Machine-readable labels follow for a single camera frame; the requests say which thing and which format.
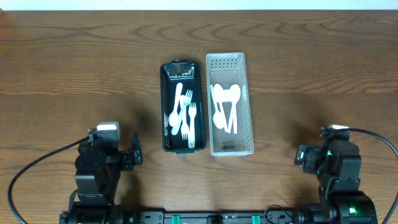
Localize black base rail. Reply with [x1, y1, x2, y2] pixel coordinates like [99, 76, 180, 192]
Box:
[59, 209, 377, 224]

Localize black plastic basket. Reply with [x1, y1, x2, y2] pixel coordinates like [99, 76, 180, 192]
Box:
[160, 60, 206, 154]

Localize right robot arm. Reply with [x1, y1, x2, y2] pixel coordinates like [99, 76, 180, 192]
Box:
[294, 128, 377, 223]

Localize white plastic spoon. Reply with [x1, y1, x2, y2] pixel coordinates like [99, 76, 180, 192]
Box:
[229, 84, 241, 134]
[214, 83, 231, 133]
[221, 88, 234, 134]
[169, 82, 183, 127]

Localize white plastic fork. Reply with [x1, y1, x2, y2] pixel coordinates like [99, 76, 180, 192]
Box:
[188, 102, 197, 148]
[171, 90, 193, 135]
[181, 107, 189, 140]

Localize white plastic spoon horizontal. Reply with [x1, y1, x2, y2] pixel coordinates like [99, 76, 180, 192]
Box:
[210, 85, 224, 129]

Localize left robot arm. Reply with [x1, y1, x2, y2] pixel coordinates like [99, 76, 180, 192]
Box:
[59, 129, 143, 224]

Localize clear plastic basket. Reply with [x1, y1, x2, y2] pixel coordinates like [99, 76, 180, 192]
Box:
[206, 52, 254, 157]

